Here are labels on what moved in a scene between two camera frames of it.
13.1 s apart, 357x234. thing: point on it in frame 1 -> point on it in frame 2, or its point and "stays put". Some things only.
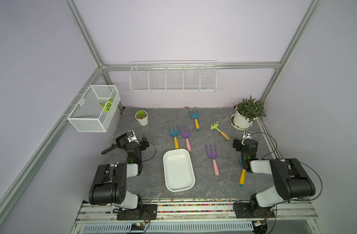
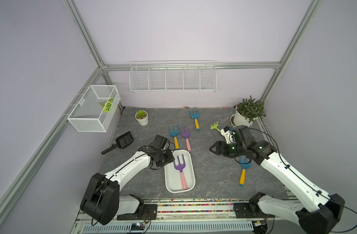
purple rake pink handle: (186, 133) stays put
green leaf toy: (107, 104) stays put
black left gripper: (141, 144) -> (170, 158)
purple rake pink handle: (213, 155) -> (181, 167)
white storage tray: (179, 170) stays put
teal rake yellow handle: (174, 134) stays put
